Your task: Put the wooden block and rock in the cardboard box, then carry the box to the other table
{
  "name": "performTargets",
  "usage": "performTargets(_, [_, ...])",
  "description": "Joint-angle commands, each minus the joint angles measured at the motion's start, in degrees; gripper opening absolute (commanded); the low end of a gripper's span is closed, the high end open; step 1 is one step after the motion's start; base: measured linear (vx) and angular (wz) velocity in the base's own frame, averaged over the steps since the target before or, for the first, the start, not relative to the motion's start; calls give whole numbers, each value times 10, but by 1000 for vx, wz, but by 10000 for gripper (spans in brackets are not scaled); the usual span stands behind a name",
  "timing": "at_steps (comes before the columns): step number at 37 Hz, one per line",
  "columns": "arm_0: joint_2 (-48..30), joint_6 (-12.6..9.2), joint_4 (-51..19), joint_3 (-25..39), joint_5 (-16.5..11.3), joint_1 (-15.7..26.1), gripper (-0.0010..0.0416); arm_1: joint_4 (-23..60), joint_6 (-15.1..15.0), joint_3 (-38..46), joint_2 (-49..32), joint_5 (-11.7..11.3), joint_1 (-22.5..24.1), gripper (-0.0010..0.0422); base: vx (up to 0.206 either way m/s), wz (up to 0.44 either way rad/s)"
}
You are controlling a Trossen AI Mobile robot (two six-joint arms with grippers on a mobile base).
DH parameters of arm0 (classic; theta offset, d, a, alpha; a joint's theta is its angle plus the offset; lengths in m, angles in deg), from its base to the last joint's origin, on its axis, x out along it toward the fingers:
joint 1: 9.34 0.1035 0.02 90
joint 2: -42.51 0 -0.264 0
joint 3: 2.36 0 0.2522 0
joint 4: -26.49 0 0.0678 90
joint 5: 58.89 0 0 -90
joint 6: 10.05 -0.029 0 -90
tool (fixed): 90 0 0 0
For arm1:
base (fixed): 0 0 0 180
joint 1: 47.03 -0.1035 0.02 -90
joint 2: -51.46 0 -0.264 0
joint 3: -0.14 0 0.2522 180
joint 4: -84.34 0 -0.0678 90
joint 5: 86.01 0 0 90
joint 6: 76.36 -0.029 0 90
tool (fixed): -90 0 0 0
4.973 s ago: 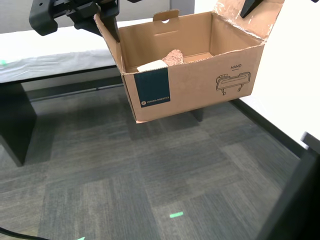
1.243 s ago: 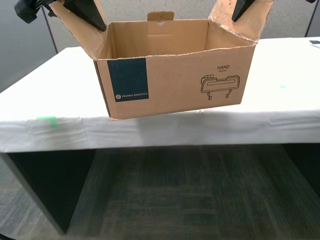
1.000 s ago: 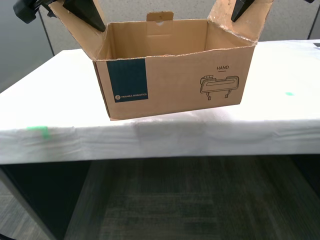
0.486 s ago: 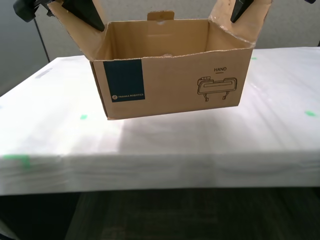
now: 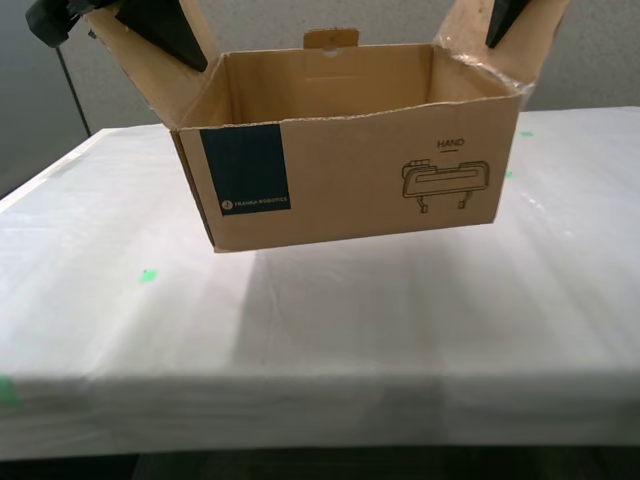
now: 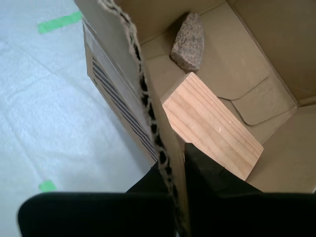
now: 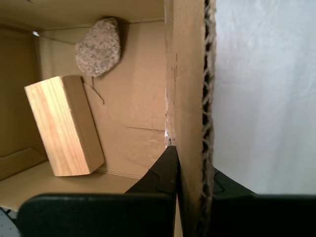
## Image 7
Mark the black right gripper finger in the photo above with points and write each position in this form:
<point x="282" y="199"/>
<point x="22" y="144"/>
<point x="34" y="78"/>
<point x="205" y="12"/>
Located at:
<point x="98" y="214"/>
<point x="259" y="214"/>

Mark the light wooden block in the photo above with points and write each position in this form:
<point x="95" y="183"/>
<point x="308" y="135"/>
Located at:
<point x="61" y="128"/>

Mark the brown cardboard box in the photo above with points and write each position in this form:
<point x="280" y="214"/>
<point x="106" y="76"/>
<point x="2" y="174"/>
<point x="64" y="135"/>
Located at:
<point x="138" y="98"/>

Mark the speckled pinkish rock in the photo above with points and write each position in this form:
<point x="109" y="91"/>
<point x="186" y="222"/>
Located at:
<point x="98" y="49"/>

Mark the white plastic table cover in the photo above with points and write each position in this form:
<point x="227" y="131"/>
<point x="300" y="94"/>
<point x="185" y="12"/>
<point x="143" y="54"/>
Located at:
<point x="266" y="98"/>

